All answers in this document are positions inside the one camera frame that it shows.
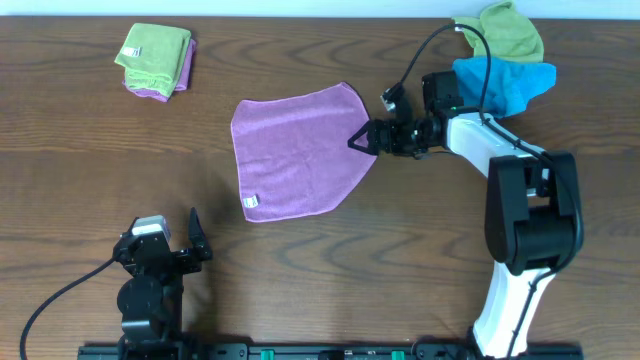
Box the pink microfiber cloth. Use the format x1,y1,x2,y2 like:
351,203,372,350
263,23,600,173
231,82,376,223

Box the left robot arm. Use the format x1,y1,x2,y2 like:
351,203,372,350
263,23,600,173
113,208,213,359

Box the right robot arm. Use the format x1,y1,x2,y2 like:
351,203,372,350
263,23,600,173
347,71,583,359

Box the crumpled blue cloth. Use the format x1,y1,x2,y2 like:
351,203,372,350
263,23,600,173
452,57,557,118

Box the crumpled green cloth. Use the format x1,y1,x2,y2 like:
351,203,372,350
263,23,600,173
453,0,544,63

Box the folded pink cloth under green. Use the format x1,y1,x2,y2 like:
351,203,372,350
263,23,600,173
122,39,197,103

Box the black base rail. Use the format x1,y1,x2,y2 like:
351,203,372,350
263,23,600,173
77,343,585,360

